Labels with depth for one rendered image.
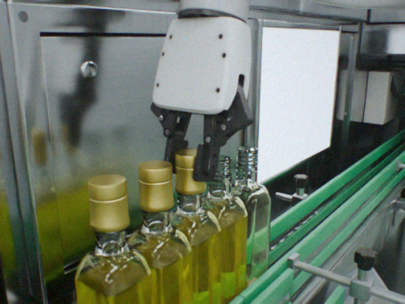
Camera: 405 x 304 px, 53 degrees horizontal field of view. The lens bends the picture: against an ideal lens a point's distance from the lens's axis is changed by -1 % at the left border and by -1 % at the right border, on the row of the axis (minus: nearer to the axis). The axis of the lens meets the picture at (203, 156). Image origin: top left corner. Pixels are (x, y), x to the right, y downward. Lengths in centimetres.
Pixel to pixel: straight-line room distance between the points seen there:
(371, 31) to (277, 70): 60
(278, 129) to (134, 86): 43
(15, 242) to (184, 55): 29
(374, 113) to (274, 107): 73
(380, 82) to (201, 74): 116
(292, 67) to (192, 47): 51
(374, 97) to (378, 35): 24
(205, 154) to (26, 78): 20
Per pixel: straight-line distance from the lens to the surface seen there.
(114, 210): 37
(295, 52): 93
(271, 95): 85
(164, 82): 45
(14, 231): 52
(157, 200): 40
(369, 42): 142
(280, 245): 80
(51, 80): 48
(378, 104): 154
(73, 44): 49
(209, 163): 43
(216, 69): 41
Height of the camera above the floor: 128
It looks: 16 degrees down
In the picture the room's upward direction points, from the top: straight up
